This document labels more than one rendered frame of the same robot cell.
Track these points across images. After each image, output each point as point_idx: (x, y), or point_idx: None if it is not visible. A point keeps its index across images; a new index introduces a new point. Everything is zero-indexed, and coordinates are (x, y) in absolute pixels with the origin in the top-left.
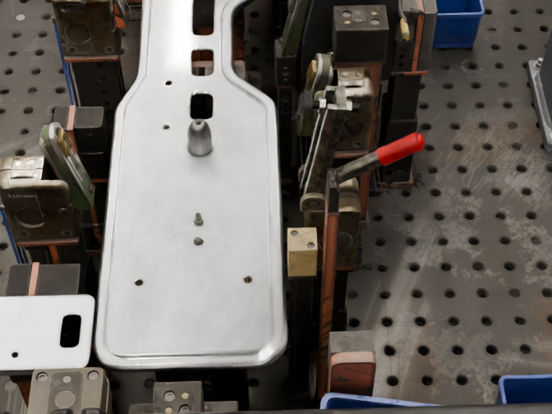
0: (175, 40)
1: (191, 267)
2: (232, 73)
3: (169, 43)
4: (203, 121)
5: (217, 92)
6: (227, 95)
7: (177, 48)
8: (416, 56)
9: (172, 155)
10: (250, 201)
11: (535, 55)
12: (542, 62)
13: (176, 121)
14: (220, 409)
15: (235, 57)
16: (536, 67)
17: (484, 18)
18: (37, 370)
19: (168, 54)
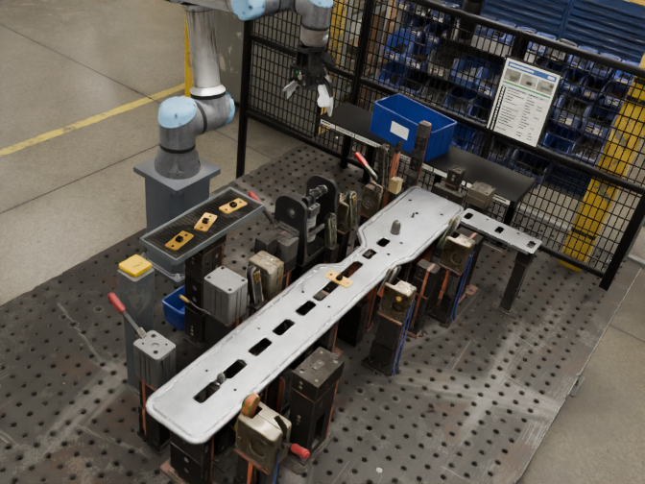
0: (372, 265)
1: (423, 209)
2: (363, 243)
3: (375, 265)
4: (395, 220)
5: (373, 242)
6: (371, 239)
7: (374, 262)
8: None
9: (406, 234)
10: (392, 212)
11: (165, 288)
12: (184, 267)
13: (396, 242)
14: (439, 185)
15: None
16: (179, 277)
17: (159, 314)
18: (487, 195)
19: (379, 262)
